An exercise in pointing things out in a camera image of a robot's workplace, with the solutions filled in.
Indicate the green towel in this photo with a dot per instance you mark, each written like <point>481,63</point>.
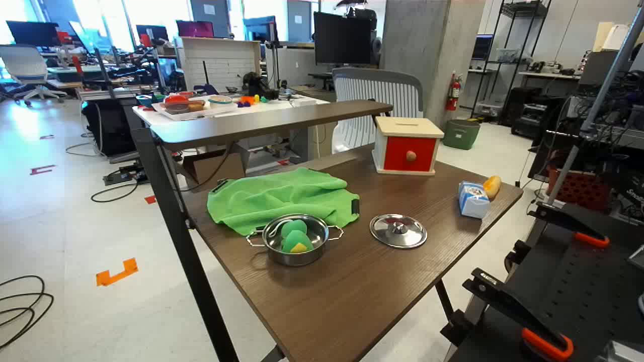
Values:
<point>282,194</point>

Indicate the green and yellow toy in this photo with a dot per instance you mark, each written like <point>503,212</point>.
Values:
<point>295,238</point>

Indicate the small steel pot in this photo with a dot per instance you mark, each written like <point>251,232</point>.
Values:
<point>304,257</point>

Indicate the brown raised shelf board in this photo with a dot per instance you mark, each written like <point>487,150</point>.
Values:
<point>269,121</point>

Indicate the white work table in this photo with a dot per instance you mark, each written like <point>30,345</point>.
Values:
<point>282,105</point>

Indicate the wooden box with red drawer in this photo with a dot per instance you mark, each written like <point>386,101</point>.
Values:
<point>409,154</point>

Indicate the steel pot lid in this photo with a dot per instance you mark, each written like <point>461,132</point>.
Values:
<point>398,232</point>

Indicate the white mesh office chair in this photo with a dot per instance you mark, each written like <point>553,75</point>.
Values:
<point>375,93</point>

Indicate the brown cardboard box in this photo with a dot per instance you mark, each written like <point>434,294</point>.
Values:
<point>213,167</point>

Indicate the orange toy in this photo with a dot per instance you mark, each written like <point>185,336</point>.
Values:
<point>248,101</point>

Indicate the black desk device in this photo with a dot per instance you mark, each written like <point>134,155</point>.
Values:
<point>257,85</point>

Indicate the large black monitor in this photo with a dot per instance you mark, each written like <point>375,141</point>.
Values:
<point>342,40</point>

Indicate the green bin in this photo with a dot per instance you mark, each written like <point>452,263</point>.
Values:
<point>461,132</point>

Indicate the blue and white milk carton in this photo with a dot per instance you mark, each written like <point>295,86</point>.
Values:
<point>474,201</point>

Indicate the white pegboard panel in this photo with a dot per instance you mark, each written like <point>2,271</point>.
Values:
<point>221,63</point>

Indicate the red fire extinguisher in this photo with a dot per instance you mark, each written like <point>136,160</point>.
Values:
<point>454,93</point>

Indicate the red bowl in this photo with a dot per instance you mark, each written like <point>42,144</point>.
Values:
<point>181,101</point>

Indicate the dark desk monitor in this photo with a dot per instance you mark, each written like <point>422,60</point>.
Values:
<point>32,33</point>
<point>260,28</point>
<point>151,35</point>

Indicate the yellow bread loaf toy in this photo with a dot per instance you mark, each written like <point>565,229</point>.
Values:
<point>494,186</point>

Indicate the black power strip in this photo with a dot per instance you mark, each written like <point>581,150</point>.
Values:
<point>124,174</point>

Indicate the monitor with purple screen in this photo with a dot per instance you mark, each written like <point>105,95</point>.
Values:
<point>193,28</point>

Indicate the black cabinet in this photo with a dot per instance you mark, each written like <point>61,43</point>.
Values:
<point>112,130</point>

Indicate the black equipment case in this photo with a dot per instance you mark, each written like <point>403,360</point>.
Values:
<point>530,113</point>

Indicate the red crate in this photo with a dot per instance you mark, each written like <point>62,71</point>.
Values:
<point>580,189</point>

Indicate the black metal shelf rack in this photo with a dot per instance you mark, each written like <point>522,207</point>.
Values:
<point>526,8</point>

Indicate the black perforated workbench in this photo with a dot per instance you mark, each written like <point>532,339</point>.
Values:
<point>584,294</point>

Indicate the aluminium pole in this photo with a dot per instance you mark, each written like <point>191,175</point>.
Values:
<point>606,86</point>

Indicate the white swivel chair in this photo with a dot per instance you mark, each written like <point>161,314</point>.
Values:
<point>23,63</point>

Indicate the black metal table frame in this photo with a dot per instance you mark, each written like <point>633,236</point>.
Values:
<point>173,214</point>

